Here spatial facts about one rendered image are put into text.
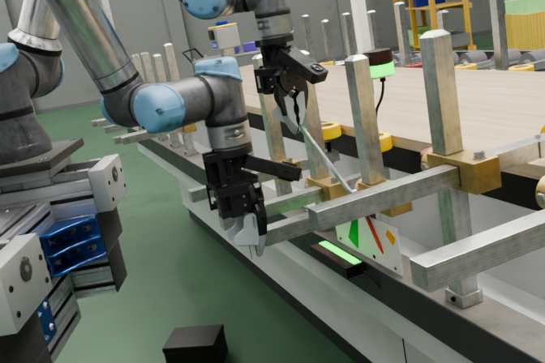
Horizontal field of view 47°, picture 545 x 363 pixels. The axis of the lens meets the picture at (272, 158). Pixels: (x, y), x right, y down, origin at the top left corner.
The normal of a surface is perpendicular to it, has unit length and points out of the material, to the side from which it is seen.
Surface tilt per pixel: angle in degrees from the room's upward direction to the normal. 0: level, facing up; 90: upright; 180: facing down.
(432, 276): 90
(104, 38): 92
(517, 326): 0
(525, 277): 90
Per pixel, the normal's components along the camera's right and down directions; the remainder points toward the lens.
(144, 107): -0.70, 0.28
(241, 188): 0.40, 0.15
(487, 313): -0.18, -0.96
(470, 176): -0.90, 0.25
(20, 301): 0.98, -0.17
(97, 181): 0.00, 0.24
